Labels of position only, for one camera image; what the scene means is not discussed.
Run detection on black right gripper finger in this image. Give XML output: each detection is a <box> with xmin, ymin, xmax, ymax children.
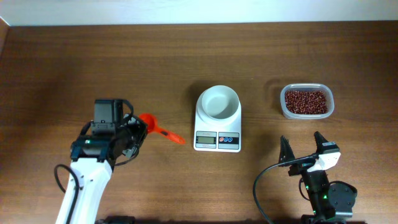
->
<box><xmin>314</xmin><ymin>131</ymin><xmax>326</xmax><ymax>154</ymax></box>
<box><xmin>279</xmin><ymin>136</ymin><xmax>295</xmax><ymax>167</ymax></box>

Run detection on red plastic measuring scoop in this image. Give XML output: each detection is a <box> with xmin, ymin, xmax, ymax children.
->
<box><xmin>139</xmin><ymin>113</ymin><xmax>186</xmax><ymax>144</ymax></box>

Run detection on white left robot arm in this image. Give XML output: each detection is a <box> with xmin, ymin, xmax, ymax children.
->
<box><xmin>53</xmin><ymin>99</ymin><xmax>147</xmax><ymax>223</ymax></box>

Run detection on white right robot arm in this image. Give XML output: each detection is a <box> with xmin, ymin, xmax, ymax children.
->
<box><xmin>279</xmin><ymin>131</ymin><xmax>358</xmax><ymax>224</ymax></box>

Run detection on white digital kitchen scale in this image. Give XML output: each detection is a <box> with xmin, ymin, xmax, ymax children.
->
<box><xmin>193</xmin><ymin>96</ymin><xmax>243</xmax><ymax>153</ymax></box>

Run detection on clear plastic bean container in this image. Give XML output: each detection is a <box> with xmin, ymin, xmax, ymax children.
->
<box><xmin>280</xmin><ymin>83</ymin><xmax>335</xmax><ymax>120</ymax></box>

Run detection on red adzuki beans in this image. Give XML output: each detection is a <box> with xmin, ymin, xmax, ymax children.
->
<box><xmin>285</xmin><ymin>90</ymin><xmax>328</xmax><ymax>115</ymax></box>

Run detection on white plastic bowl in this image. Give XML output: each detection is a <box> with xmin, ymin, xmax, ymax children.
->
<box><xmin>201</xmin><ymin>85</ymin><xmax>240</xmax><ymax>120</ymax></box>

